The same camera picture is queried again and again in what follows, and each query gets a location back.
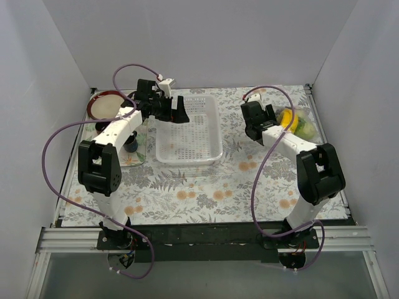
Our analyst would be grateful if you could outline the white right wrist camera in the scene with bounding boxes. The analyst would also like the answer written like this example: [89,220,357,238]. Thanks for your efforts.
[244,93,262,103]

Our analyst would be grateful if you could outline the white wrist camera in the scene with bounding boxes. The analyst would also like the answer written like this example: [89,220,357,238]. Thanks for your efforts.
[244,93,262,103]
[158,78,176,98]

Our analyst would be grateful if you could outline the red rimmed cream plate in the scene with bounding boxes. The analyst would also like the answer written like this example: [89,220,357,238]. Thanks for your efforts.
[87,90,133,120]

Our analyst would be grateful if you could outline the floral serving tray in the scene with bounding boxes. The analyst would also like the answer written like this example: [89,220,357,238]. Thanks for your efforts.
[81,120,148,167]

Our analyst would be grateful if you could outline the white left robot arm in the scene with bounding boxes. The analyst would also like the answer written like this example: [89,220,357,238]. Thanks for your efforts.
[78,77,190,249]

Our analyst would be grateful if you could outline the dark blue mug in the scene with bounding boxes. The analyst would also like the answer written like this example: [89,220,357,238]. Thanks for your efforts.
[123,131,138,153]

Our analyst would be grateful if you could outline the orange ceramic cup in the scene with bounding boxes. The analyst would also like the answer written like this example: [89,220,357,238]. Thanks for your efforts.
[95,121,110,135]

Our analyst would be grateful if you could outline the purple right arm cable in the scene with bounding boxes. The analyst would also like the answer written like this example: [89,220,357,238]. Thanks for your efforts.
[243,85,325,273]

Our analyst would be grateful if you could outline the white plastic mesh basket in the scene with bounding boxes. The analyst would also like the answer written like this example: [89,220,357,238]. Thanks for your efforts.
[155,95,223,166]

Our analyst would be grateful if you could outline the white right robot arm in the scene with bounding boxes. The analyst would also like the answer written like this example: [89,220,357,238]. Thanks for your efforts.
[241,101,346,248]

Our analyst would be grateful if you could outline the aluminium frame rail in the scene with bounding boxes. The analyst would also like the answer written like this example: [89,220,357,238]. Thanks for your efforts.
[36,226,375,253]

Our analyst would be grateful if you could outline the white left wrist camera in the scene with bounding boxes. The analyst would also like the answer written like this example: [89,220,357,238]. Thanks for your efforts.
[158,78,176,98]

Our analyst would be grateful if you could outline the clear zip top bag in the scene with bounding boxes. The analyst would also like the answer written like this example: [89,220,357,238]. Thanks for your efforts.
[275,107,317,141]

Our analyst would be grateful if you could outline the fake yellow banana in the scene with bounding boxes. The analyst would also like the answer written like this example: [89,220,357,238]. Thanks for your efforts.
[277,108,299,131]

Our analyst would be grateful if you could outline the fake green cabbage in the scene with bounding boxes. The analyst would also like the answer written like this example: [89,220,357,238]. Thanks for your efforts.
[295,119,317,141]

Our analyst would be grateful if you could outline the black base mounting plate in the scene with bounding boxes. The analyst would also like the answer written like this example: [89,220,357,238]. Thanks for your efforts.
[97,222,320,263]

